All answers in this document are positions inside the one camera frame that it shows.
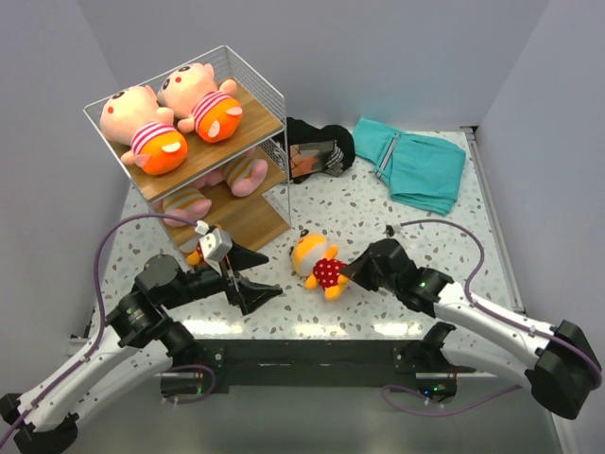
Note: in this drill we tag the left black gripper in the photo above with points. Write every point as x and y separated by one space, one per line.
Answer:
250 295

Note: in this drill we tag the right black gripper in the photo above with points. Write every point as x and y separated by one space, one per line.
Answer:
356 271

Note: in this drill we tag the yellow frog plush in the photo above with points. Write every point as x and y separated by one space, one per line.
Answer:
316 260
209 245

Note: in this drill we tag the pink frog plush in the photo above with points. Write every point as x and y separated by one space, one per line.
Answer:
243 174
187 202

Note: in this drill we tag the large black-haired boy plush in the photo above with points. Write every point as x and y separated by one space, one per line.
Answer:
199 104

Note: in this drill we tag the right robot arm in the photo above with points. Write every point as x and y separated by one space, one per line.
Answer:
554 362

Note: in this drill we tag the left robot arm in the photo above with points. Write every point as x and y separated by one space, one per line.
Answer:
136 340

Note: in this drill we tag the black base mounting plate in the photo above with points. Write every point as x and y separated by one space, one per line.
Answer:
322 363

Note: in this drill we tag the teal folded cloth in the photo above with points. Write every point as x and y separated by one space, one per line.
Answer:
423 172

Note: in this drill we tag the black printed garment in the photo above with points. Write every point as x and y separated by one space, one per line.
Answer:
327 150

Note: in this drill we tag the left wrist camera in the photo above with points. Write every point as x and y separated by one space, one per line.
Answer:
227 243

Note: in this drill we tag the white wire wooden shelf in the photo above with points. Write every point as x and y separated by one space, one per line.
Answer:
203 141

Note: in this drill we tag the aluminium frame rail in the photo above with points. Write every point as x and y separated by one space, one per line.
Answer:
504 257

